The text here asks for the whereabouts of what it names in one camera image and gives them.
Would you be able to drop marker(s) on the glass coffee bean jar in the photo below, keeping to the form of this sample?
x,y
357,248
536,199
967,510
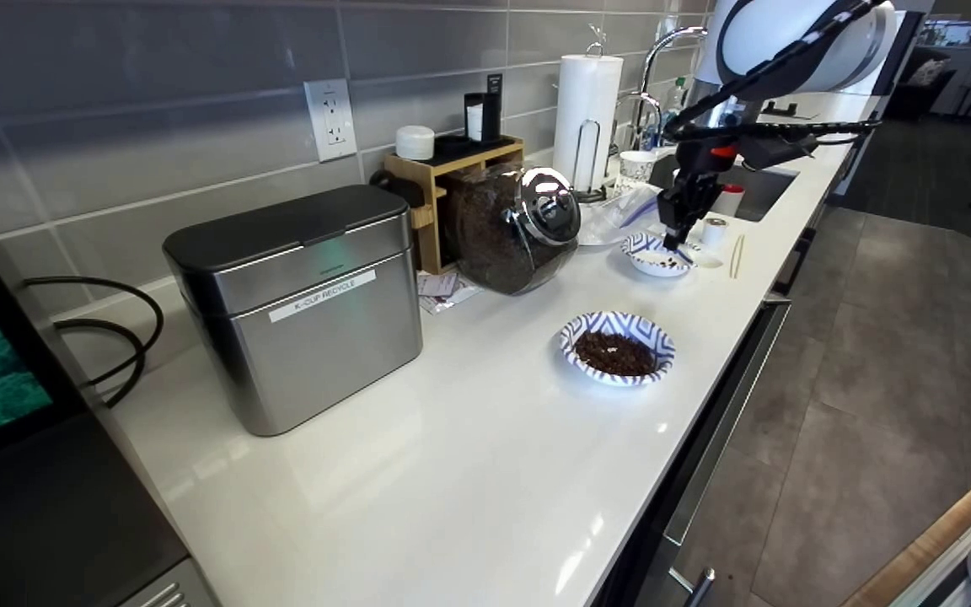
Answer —
x,y
496,240

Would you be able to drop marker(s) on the tall black box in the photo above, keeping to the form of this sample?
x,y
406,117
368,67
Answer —
x,y
492,105

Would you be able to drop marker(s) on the small white round jar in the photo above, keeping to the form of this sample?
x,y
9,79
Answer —
x,y
416,144

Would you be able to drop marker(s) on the blue patterned bowl many beans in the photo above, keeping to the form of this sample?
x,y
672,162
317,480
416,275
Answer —
x,y
573,337

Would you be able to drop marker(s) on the white wall power outlet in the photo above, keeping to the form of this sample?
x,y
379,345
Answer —
x,y
333,120

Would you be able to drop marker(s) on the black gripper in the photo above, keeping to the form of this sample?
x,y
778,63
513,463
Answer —
x,y
695,178

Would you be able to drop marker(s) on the wooden board edge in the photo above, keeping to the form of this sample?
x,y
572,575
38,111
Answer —
x,y
936,532

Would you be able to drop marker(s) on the light wooden stir stick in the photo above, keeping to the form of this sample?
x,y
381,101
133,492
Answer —
x,y
735,256

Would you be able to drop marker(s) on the large coffee bean heap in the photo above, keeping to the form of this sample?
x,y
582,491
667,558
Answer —
x,y
619,355

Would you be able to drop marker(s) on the black box with white label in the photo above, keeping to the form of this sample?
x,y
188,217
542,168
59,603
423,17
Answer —
x,y
472,120

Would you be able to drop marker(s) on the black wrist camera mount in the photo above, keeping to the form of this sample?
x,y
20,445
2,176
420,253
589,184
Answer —
x,y
801,140

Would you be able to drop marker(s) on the blue patterned bowl few beans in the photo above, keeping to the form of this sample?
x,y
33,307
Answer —
x,y
654,264

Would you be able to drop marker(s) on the plain white cup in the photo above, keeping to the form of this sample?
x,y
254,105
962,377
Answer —
x,y
638,165

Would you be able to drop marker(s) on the dark kitchen sink basin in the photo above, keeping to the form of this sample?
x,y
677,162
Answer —
x,y
765,193

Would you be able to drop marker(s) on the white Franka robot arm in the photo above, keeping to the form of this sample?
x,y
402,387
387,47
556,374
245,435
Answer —
x,y
801,37

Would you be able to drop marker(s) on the clear plastic bag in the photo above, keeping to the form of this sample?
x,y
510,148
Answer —
x,y
622,217

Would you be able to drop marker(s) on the small red lid cup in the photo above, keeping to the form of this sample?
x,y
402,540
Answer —
x,y
733,197

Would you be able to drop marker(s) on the white paper towel roll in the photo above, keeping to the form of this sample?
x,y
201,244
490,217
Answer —
x,y
590,96

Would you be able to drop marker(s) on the stainless steel countertop bin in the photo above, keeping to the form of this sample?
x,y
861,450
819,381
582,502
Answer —
x,y
317,337

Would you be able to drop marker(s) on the wooden countertop organizer shelf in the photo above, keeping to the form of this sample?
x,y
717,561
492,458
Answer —
x,y
434,206

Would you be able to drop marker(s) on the chrome kitchen faucet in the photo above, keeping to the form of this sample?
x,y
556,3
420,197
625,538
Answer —
x,y
667,37

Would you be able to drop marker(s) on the dark grey appliance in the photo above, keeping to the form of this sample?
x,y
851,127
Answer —
x,y
47,526

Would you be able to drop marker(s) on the metal paper towel holder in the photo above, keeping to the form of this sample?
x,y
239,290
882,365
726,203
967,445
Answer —
x,y
579,146

